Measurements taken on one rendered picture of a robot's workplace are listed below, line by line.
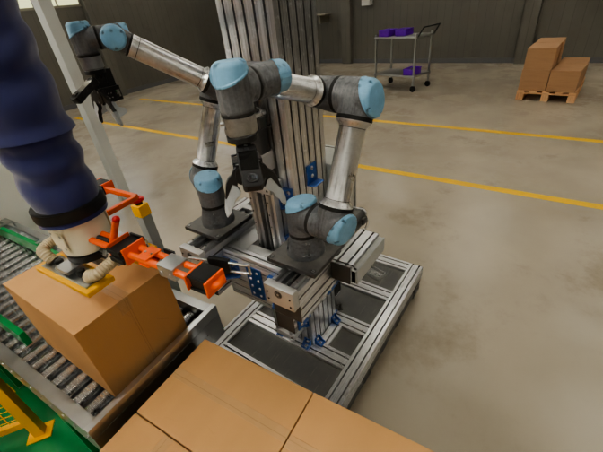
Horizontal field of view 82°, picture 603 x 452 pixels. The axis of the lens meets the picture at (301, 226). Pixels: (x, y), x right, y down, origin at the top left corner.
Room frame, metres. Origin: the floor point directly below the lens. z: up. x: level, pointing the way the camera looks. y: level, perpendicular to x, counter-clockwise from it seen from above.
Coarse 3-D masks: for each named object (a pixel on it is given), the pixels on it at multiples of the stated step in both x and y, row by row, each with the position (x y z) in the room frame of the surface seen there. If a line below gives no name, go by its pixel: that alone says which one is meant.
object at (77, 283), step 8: (64, 256) 1.10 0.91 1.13; (40, 264) 1.08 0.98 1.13; (48, 264) 1.06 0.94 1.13; (56, 264) 1.03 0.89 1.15; (40, 272) 1.04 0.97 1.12; (48, 272) 1.02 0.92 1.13; (56, 272) 1.01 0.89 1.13; (80, 272) 0.96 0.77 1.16; (56, 280) 0.98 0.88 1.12; (64, 280) 0.96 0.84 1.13; (72, 280) 0.95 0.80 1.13; (80, 280) 0.94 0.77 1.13; (104, 280) 0.93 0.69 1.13; (112, 280) 0.95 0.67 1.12; (72, 288) 0.92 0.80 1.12; (80, 288) 0.91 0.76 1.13; (88, 288) 0.90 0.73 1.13; (96, 288) 0.90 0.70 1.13; (88, 296) 0.87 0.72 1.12
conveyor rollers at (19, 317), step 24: (0, 240) 2.33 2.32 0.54; (0, 264) 2.01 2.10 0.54; (24, 264) 1.97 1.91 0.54; (0, 288) 1.72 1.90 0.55; (0, 312) 1.52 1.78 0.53; (0, 336) 1.30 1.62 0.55; (24, 360) 1.14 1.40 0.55; (48, 360) 1.13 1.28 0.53; (72, 384) 0.97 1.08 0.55; (96, 384) 0.96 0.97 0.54; (96, 408) 0.85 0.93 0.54
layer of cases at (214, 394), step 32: (192, 352) 1.07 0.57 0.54; (224, 352) 1.04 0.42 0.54; (192, 384) 0.90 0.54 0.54; (224, 384) 0.89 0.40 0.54; (256, 384) 0.87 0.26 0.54; (288, 384) 0.85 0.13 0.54; (160, 416) 0.78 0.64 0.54; (192, 416) 0.76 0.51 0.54; (224, 416) 0.75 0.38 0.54; (256, 416) 0.73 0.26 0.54; (288, 416) 0.72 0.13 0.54; (320, 416) 0.71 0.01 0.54; (352, 416) 0.69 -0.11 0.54; (128, 448) 0.67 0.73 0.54; (160, 448) 0.66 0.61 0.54; (192, 448) 0.64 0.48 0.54; (224, 448) 0.63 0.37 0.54; (256, 448) 0.62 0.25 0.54; (288, 448) 0.61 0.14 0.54; (320, 448) 0.59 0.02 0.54; (352, 448) 0.58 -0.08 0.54; (384, 448) 0.57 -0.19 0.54; (416, 448) 0.56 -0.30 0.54
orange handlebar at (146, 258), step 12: (108, 192) 1.42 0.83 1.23; (120, 192) 1.37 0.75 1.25; (120, 204) 1.25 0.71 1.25; (96, 240) 1.00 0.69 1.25; (132, 252) 0.91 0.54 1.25; (144, 252) 0.89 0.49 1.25; (156, 252) 0.88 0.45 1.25; (144, 264) 0.85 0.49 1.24; (192, 264) 0.81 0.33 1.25; (180, 276) 0.77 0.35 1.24; (216, 288) 0.71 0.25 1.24
